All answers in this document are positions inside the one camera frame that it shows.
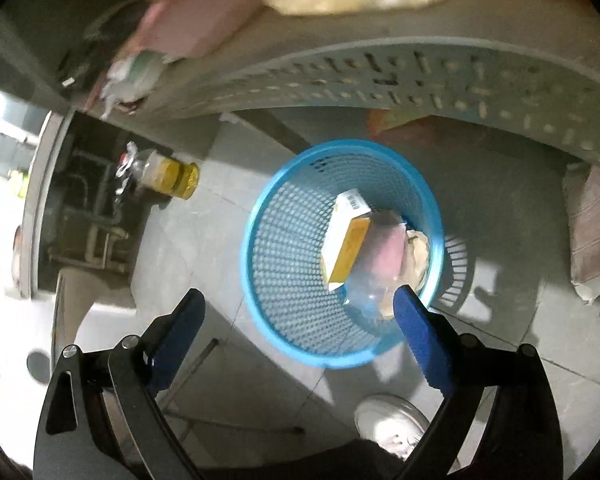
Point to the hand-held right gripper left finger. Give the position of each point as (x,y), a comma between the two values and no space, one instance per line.
(177,345)

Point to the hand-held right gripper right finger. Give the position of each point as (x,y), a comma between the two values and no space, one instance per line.
(422,340)

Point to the beige wrapper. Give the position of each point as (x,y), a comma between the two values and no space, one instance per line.
(417,255)

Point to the clear plastic container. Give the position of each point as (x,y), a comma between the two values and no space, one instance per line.
(380,255)

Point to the yellow cardboard box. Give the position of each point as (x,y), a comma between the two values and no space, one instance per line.
(347,245)

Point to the blue plastic basket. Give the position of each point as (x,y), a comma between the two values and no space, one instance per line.
(290,260)

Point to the person's white shoe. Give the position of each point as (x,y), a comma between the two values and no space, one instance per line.
(385,420)

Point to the person's black pants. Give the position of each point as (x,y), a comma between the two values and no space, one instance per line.
(350,462)

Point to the concrete counter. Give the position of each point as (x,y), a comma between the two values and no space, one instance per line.
(40,210)

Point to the cooking oil bottle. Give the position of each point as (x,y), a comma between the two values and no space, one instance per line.
(175,177)

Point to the pinkish woven sack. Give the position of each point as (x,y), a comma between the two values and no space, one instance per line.
(597,230)

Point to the perforated metal shelf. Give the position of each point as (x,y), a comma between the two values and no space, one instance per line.
(480,35)

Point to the pink basin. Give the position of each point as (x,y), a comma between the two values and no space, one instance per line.
(205,20)

